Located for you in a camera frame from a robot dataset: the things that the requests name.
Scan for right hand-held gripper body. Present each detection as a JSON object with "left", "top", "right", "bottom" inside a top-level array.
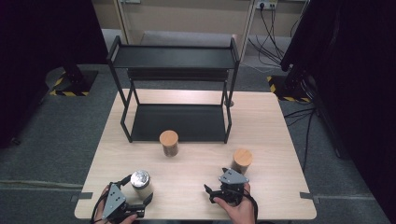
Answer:
[{"left": 209, "top": 168, "right": 250, "bottom": 207}]

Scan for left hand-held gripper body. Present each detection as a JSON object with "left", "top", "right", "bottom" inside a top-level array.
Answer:
[{"left": 102, "top": 182, "right": 147, "bottom": 224}]

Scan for glass jar with silver lid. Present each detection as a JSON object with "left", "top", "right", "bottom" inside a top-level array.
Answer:
[{"left": 130, "top": 169, "right": 154, "bottom": 200}]

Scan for light-filled jar with wooden lid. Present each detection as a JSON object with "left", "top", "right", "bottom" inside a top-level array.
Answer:
[{"left": 231, "top": 148, "right": 254, "bottom": 175}]

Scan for dark-filled jar with wooden lid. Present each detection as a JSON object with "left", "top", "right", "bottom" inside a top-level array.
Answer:
[{"left": 159, "top": 130, "right": 180, "bottom": 158}]

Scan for black metal two-tier shelf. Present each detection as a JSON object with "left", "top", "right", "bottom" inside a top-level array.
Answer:
[{"left": 106, "top": 35, "right": 241, "bottom": 145}]

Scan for person's left hand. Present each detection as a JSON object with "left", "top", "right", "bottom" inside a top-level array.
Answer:
[{"left": 92, "top": 185, "right": 138, "bottom": 224}]

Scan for person's right hand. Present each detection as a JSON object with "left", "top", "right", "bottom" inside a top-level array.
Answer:
[{"left": 213, "top": 183, "right": 257, "bottom": 224}]

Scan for grey tape piece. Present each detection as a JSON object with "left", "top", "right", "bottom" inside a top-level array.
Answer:
[
  {"left": 69, "top": 191, "right": 93, "bottom": 203},
  {"left": 299, "top": 191, "right": 321, "bottom": 204}
]

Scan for black stand base hazard stripes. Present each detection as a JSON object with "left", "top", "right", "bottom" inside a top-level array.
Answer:
[
  {"left": 266, "top": 73, "right": 313, "bottom": 104},
  {"left": 49, "top": 63, "right": 99, "bottom": 97}
]

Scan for black curtain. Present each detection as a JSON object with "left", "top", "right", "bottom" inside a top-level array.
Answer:
[
  {"left": 279, "top": 0, "right": 396, "bottom": 224},
  {"left": 0, "top": 0, "right": 108, "bottom": 149}
]

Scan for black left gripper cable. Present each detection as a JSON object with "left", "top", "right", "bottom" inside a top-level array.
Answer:
[{"left": 90, "top": 175, "right": 132, "bottom": 224}]

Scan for black cables on floor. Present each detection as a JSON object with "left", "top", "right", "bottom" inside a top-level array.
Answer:
[{"left": 283, "top": 106, "right": 318, "bottom": 174}]

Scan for black cables at wall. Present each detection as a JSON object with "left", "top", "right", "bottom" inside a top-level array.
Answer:
[{"left": 247, "top": 2, "right": 309, "bottom": 68}]

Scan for white wall socket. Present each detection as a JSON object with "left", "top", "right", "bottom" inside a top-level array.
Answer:
[{"left": 255, "top": 0, "right": 278, "bottom": 9}]

